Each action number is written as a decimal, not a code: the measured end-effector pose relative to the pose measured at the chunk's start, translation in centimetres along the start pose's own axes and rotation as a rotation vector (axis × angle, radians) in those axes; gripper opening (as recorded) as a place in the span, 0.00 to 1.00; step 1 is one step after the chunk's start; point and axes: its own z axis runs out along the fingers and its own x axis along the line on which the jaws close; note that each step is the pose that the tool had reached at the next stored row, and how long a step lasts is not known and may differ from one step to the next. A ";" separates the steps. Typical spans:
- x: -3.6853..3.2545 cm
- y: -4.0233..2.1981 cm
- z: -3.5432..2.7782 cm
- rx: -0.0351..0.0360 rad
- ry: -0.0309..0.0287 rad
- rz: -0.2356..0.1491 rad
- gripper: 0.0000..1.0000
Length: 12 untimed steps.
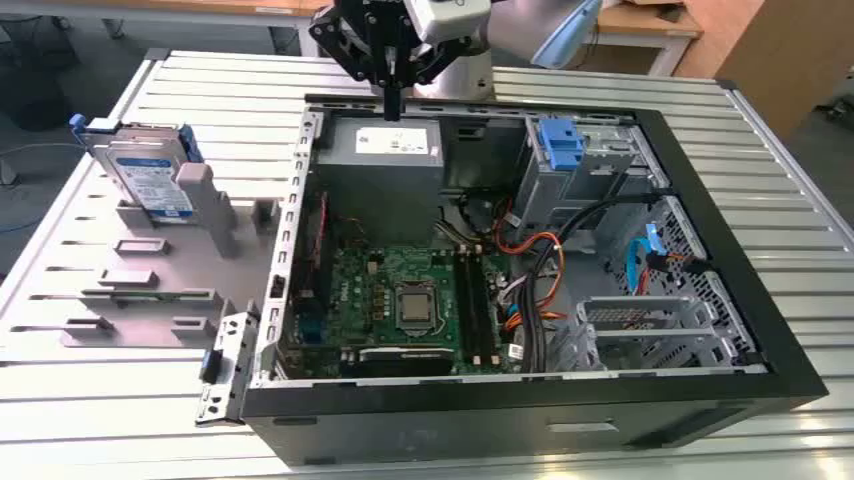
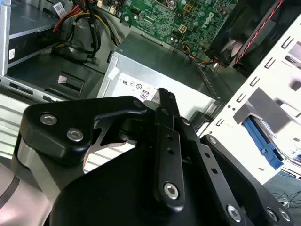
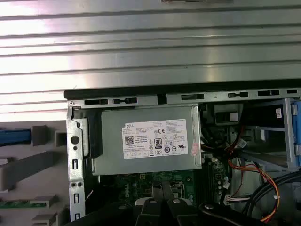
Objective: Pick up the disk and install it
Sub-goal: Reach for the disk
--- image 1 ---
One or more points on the blue drive bay latch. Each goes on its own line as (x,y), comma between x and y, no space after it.
(561,145)

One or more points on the black mesh waste bin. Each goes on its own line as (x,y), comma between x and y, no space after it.
(34,100)

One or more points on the silver CPU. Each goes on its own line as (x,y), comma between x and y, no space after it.
(417,306)

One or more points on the wooden cabinet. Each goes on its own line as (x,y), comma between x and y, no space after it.
(787,50)

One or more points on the grey parts rack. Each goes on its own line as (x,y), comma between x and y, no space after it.
(187,280)

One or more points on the black RAM slot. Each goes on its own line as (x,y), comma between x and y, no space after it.
(487,305)
(469,305)

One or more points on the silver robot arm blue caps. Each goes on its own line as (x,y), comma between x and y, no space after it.
(467,80)

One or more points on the green RAM stick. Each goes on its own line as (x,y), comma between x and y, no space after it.
(143,298)

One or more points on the green motherboard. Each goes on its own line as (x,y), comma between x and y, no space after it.
(360,280)

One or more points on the black graphics card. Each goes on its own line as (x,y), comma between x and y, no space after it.
(400,359)

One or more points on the silver optical drive cage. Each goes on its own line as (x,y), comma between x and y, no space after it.
(554,195)

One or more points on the silver card retention bracket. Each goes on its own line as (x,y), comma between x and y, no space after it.
(230,350)

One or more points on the silver disk bay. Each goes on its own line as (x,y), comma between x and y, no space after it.
(641,302)

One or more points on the white floor stand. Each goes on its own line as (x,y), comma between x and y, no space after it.
(7,175)

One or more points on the black chair caster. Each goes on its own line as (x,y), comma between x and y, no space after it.
(842,107)

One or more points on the wooden desk white frame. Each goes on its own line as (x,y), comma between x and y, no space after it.
(200,7)
(641,20)

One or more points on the hard disk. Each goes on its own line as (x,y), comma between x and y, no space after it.
(150,185)

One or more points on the black CPU socket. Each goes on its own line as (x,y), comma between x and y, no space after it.
(417,330)

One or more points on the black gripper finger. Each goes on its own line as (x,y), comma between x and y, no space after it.
(356,72)
(430,70)

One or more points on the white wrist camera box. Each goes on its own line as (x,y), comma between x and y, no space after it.
(447,20)

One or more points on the grey power supply unit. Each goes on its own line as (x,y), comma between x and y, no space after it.
(380,200)

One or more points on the black PC case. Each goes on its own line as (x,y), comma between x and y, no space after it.
(467,425)

